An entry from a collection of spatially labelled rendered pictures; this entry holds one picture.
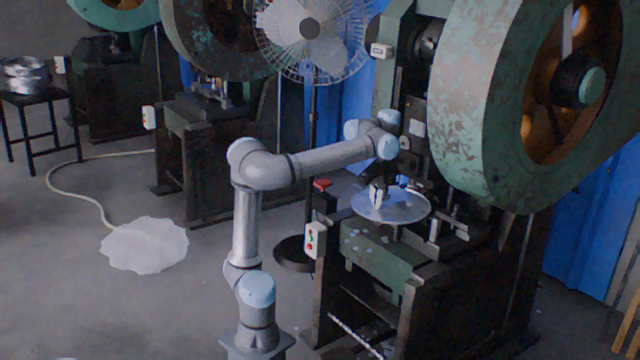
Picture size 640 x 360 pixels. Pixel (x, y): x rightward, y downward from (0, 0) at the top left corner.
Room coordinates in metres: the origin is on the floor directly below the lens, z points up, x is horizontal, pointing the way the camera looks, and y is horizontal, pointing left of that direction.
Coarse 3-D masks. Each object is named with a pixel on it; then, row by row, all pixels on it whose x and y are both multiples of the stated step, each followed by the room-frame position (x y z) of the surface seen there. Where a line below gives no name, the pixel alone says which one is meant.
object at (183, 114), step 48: (192, 0) 2.74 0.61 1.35; (240, 0) 2.85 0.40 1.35; (192, 48) 2.73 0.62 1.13; (240, 48) 2.98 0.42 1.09; (288, 48) 3.08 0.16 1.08; (192, 96) 3.32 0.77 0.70; (240, 96) 3.53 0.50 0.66; (288, 96) 3.33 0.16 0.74; (192, 144) 2.94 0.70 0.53; (288, 144) 3.33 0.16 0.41; (192, 192) 2.92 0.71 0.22; (288, 192) 3.34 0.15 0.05
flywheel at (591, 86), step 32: (576, 0) 1.60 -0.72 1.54; (608, 0) 1.69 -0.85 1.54; (576, 32) 1.67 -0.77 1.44; (608, 32) 1.74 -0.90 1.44; (544, 64) 1.53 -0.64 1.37; (576, 64) 1.47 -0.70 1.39; (608, 64) 1.74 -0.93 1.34; (544, 96) 1.52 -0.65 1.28; (576, 96) 1.46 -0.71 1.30; (544, 128) 1.60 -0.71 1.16; (576, 128) 1.70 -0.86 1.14; (544, 160) 1.62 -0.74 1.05
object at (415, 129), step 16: (416, 96) 1.87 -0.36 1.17; (416, 112) 1.85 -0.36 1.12; (416, 128) 1.84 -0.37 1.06; (400, 144) 1.87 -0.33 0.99; (416, 144) 1.83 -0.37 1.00; (400, 160) 1.83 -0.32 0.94; (416, 160) 1.78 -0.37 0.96; (432, 160) 1.79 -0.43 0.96; (416, 176) 1.78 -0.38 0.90; (432, 176) 1.80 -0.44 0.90
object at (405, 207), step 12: (360, 192) 1.87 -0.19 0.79; (396, 192) 1.88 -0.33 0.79; (408, 192) 1.88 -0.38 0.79; (360, 204) 1.77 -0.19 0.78; (384, 204) 1.76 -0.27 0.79; (396, 204) 1.77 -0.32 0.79; (408, 204) 1.78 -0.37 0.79; (420, 204) 1.78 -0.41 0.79; (372, 216) 1.68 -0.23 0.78; (384, 216) 1.68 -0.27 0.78; (396, 216) 1.69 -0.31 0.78; (408, 216) 1.69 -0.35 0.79; (420, 216) 1.69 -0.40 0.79
